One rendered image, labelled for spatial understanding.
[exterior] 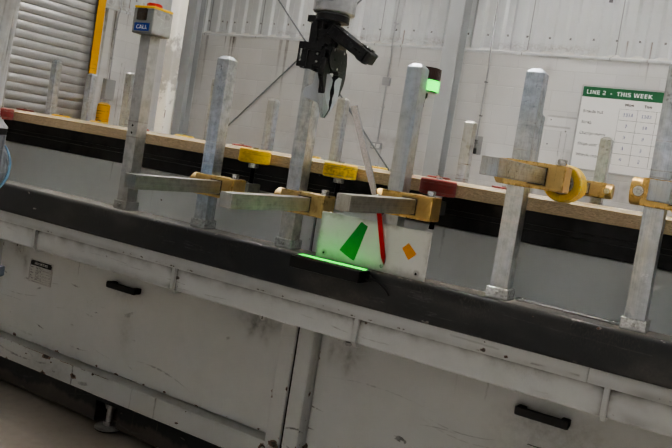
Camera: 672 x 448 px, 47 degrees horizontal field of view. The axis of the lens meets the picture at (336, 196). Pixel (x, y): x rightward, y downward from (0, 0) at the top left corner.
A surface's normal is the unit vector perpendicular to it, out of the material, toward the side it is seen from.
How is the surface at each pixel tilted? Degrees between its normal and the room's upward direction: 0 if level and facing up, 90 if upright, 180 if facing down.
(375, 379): 90
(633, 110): 90
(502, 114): 90
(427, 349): 90
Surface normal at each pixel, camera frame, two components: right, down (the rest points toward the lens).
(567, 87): -0.55, -0.04
